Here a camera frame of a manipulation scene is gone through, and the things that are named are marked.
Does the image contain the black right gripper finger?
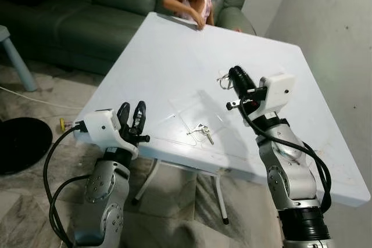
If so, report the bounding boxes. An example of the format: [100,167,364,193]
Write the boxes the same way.
[228,68,248,94]
[234,66,255,90]

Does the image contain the keys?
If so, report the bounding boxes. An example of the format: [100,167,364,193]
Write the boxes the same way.
[217,72,235,91]

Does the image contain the white metal table leg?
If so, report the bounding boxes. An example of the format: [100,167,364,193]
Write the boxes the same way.
[214,170,230,226]
[131,158,162,206]

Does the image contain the small silver key bunch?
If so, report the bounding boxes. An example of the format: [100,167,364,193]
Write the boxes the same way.
[187,123,215,146]

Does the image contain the white folding table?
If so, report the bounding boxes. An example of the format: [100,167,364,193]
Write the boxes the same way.
[72,12,371,209]

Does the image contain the black round floor object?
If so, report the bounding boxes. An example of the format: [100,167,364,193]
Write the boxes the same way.
[0,117,53,176]

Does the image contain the green leather sofa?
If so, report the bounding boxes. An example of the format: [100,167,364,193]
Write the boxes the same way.
[0,0,257,76]

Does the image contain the grey-blue stool leg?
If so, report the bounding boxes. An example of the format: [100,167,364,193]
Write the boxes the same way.
[0,25,39,92]

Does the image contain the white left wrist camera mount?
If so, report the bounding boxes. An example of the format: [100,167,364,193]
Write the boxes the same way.
[74,109,140,160]

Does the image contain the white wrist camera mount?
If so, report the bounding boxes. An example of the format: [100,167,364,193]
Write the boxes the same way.
[253,73,296,117]
[74,109,140,160]

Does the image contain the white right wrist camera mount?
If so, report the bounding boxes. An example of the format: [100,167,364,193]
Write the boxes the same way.
[253,73,296,117]

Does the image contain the white floor cable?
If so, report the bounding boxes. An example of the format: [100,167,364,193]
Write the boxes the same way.
[0,85,83,111]

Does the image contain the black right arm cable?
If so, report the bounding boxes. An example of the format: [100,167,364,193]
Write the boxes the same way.
[239,99,332,214]

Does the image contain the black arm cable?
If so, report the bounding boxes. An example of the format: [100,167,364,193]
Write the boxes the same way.
[42,124,89,248]
[239,99,332,214]

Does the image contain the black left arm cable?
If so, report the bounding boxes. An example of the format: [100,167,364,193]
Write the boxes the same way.
[42,124,89,248]

